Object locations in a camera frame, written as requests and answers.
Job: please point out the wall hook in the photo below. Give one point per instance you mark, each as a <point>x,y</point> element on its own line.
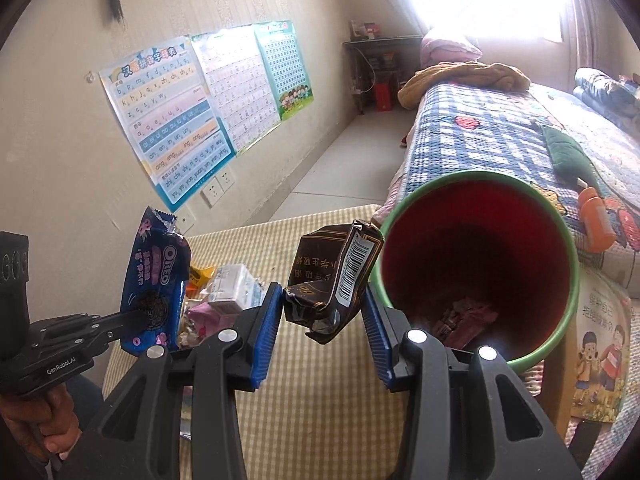
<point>90,77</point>

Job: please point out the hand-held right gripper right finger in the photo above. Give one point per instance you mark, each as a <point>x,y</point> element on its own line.
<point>375,340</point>

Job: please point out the white milk carton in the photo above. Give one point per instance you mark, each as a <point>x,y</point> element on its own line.
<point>232,285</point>

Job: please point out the white chart wall poster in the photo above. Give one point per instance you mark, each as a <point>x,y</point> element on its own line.
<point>235,85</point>

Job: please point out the small red box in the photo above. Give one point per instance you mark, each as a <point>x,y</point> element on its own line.
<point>372,30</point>

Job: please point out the pink pillow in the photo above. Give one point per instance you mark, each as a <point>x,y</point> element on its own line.
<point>450,47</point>

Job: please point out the blue letter wall poster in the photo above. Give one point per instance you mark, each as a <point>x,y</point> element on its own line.
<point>160,125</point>

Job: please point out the dark desk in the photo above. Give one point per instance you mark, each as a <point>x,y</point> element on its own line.
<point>380,42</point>

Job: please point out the red bin with green rim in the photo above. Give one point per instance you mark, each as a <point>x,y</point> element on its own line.
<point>475,240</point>

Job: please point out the green cloth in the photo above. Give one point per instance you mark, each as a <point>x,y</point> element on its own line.
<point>565,152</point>

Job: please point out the orange bottle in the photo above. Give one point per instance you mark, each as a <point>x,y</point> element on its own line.
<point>597,220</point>

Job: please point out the red bag under desk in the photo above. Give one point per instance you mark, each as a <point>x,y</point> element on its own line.
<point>382,96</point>

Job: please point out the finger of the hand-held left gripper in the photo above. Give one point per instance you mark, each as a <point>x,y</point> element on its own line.
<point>115,322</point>

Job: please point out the yellow snack wrapper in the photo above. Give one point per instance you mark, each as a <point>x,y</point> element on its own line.
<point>200,276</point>

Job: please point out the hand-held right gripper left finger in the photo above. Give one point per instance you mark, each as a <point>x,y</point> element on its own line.
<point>265,330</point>

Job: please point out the blue cookie packet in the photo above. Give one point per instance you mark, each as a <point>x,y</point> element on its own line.
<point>160,270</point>

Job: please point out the white round-hole wall plate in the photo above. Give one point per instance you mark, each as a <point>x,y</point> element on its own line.
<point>186,221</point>

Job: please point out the pink wrapper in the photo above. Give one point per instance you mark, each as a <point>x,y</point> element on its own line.
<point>205,312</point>

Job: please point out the children's picture book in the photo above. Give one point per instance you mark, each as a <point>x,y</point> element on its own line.
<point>600,350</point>

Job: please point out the beige curtain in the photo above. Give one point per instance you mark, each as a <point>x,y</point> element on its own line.
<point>587,10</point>

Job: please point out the white wall socket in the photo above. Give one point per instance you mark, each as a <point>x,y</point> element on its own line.
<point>226,179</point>
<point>211,192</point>

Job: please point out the brown snack wrapper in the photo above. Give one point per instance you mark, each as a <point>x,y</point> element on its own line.
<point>320,260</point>

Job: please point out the green number wall poster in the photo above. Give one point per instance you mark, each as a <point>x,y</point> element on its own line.
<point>285,70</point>

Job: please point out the bed with patchwork quilt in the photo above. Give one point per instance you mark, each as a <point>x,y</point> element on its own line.
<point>475,135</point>

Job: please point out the blue folded blanket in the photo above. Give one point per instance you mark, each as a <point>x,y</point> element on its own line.
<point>600,87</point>

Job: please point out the yellow blanket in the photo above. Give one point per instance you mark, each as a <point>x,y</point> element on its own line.
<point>465,77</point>

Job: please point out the person's left hand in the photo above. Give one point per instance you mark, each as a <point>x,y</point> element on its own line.
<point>57,420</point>

